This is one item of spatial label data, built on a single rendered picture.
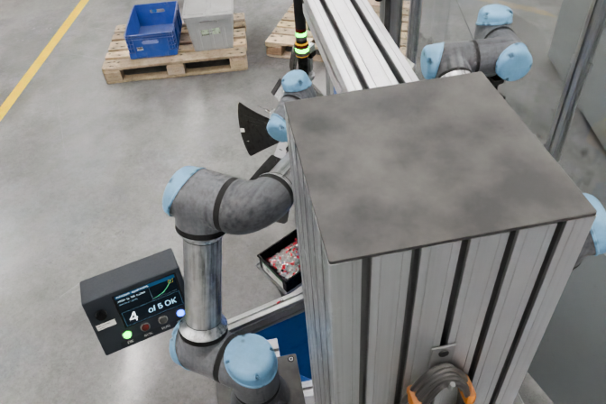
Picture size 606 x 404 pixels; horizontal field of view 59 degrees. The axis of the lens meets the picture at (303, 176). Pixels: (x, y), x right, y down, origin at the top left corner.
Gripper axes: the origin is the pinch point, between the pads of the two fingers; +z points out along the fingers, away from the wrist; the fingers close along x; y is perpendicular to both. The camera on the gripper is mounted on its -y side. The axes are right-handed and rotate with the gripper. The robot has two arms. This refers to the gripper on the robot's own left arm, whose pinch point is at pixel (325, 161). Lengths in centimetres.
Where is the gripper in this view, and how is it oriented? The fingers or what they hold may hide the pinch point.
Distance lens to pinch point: 170.4
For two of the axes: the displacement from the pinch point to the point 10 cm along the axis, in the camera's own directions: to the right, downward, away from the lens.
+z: 3.3, 5.9, 7.3
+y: 8.5, -5.2, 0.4
